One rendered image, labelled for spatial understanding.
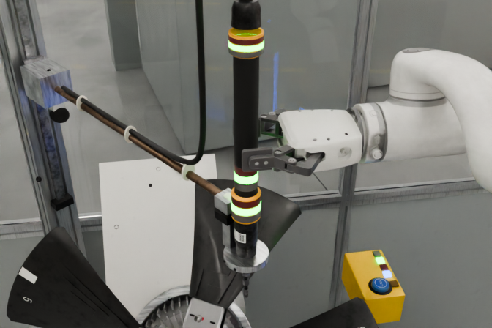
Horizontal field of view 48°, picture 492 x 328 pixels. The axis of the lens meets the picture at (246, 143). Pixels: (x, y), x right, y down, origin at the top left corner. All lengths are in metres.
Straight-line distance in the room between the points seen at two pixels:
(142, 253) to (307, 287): 0.88
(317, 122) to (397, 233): 1.23
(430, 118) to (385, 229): 1.16
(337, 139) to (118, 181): 0.66
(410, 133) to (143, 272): 0.71
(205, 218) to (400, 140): 0.46
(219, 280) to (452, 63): 0.56
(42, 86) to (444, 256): 1.47
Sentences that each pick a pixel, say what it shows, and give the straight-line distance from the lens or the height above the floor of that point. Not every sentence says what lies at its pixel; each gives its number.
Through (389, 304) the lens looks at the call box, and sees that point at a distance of 1.39.
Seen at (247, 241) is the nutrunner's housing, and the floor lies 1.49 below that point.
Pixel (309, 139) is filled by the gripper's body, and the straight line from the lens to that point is 0.73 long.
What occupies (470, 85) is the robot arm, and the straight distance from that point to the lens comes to 0.71.
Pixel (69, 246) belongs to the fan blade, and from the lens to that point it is 0.99.
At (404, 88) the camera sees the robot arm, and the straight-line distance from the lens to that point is 0.78.
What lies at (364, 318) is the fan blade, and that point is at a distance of 1.13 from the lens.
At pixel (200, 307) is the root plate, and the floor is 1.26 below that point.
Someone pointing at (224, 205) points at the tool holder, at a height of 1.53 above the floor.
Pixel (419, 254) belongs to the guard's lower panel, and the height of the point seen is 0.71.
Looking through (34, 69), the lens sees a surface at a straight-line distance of 1.27.
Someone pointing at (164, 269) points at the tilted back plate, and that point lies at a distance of 1.26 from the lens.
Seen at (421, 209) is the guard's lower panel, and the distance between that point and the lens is 1.92.
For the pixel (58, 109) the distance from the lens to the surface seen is 1.27.
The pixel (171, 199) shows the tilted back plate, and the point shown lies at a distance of 1.26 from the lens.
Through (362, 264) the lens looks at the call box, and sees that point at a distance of 1.43.
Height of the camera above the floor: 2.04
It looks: 31 degrees down
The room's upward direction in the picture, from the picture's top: straight up
